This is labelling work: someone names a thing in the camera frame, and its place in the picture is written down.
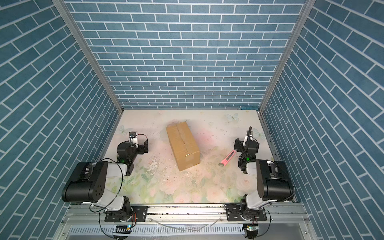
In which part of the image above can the pink utility knife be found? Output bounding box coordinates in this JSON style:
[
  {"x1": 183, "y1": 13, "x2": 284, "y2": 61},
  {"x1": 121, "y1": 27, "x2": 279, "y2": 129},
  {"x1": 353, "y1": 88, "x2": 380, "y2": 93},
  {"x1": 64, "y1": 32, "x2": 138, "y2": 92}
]
[{"x1": 219, "y1": 150, "x2": 237, "y2": 167}]

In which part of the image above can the brown cardboard express box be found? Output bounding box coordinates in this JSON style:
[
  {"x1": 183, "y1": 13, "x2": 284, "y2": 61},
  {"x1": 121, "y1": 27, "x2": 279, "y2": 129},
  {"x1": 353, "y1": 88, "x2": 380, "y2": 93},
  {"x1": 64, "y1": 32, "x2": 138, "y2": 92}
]
[{"x1": 166, "y1": 122, "x2": 201, "y2": 172}]

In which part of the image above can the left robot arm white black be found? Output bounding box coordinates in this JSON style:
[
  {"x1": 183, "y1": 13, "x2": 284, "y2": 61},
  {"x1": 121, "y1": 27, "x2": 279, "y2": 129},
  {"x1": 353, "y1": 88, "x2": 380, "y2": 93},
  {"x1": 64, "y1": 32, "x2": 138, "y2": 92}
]
[{"x1": 62, "y1": 136, "x2": 149, "y2": 222}]

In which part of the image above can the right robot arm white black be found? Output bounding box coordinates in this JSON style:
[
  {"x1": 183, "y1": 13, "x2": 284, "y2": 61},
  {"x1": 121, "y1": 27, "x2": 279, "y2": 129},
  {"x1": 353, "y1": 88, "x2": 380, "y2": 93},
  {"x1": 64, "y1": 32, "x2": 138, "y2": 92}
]
[{"x1": 234, "y1": 137, "x2": 295, "y2": 217}]

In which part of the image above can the left controller board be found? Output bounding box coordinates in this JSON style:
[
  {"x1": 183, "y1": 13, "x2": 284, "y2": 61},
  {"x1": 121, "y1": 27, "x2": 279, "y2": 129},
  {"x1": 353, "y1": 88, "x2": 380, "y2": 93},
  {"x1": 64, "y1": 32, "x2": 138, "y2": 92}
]
[{"x1": 113, "y1": 225, "x2": 132, "y2": 240}]

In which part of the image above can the controller board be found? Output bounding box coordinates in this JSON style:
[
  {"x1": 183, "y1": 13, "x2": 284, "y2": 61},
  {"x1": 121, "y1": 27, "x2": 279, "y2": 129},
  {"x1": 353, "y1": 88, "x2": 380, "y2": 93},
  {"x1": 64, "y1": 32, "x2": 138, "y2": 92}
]
[
  {"x1": 243, "y1": 224, "x2": 259, "y2": 239},
  {"x1": 113, "y1": 225, "x2": 132, "y2": 240}
]

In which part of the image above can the right controller board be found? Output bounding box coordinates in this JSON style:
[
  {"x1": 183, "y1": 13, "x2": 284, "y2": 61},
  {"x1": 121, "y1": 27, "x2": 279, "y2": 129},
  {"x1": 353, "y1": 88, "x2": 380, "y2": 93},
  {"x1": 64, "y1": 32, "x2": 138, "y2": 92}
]
[{"x1": 243, "y1": 224, "x2": 259, "y2": 239}]

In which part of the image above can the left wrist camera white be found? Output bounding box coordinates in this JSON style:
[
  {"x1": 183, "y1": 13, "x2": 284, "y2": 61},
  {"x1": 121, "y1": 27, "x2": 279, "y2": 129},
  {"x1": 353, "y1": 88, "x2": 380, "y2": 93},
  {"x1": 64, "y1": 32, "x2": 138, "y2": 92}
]
[{"x1": 129, "y1": 132, "x2": 138, "y2": 145}]

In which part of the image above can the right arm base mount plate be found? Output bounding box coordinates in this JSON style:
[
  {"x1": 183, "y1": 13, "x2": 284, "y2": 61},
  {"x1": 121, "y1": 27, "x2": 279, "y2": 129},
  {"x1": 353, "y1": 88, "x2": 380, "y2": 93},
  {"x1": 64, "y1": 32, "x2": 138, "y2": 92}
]
[{"x1": 223, "y1": 204, "x2": 267, "y2": 222}]

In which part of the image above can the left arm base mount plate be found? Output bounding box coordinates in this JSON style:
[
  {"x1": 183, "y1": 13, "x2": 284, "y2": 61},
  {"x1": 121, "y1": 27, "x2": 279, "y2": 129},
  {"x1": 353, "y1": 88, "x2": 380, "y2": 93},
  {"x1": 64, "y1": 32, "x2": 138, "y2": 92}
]
[{"x1": 105, "y1": 206, "x2": 149, "y2": 223}]

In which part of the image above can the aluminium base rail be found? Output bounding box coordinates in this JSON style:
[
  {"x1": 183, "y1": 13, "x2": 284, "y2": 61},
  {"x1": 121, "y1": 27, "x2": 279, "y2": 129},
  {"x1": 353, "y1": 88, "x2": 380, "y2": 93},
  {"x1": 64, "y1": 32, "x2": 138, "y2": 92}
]
[{"x1": 61, "y1": 203, "x2": 310, "y2": 235}]

